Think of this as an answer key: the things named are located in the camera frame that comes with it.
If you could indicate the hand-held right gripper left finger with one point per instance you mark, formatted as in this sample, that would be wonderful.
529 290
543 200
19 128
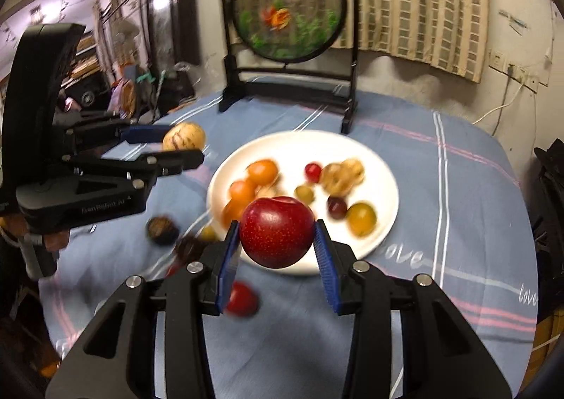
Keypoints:
229 267

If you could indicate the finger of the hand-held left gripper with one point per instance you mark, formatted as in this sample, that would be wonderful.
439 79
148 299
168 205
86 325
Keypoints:
176 161
150 133

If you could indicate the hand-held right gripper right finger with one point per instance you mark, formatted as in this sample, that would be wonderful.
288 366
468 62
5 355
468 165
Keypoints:
328 267

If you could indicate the striped yellow pepino melon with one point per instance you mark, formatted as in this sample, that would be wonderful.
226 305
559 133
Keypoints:
185 134

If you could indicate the small orange tangerine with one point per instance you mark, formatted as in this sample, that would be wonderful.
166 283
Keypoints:
231 211
241 192

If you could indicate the large red plum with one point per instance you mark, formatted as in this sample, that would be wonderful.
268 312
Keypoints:
275 231

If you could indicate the white round plate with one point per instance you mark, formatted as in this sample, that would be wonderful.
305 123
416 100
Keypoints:
286 148

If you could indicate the small red plum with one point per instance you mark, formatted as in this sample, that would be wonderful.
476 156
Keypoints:
242 298

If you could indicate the small yellow tomato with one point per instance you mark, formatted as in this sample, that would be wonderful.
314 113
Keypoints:
208 233

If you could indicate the dark maroon passion fruit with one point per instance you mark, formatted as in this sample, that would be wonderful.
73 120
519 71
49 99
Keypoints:
189 248

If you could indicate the dark brown passion fruit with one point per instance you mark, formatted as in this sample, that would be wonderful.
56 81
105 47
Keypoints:
162 230

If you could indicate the red cherry tomato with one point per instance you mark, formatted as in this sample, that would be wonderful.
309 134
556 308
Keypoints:
313 172

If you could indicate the blue striped tablecloth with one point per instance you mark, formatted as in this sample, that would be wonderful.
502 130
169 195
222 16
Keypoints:
440 205

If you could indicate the dark wooden cabinet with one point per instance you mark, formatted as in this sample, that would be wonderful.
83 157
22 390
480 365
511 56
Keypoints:
169 7

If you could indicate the goldfish screen on black stand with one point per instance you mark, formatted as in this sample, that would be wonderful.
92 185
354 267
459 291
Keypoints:
286 7

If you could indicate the beige checked curtain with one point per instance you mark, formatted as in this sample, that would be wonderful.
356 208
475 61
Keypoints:
418 7

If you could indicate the white wall socket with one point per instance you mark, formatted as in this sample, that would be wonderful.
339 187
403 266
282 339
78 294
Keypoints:
498 59

